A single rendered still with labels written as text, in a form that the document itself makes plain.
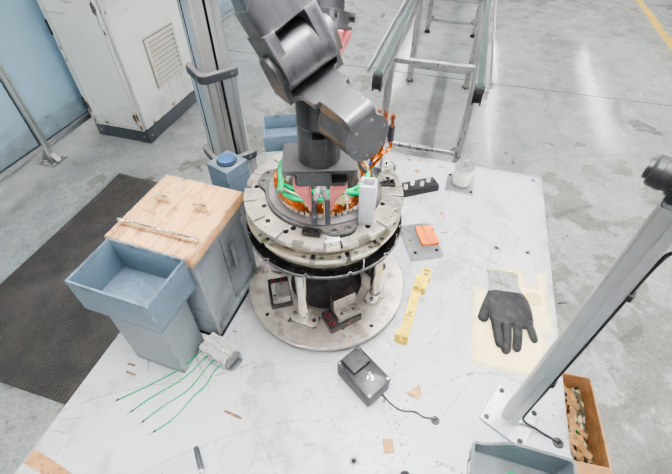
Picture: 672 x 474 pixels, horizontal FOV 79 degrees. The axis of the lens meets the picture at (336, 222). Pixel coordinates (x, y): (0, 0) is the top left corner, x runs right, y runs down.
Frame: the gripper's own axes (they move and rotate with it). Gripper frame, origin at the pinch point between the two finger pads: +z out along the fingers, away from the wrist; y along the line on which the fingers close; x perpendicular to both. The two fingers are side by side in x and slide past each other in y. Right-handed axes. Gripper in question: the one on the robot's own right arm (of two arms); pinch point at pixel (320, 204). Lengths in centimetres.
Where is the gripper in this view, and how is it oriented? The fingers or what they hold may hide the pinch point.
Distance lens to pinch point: 62.2
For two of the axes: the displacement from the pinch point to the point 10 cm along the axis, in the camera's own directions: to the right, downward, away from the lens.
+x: -0.4, -7.1, 7.0
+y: 10.0, -0.2, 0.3
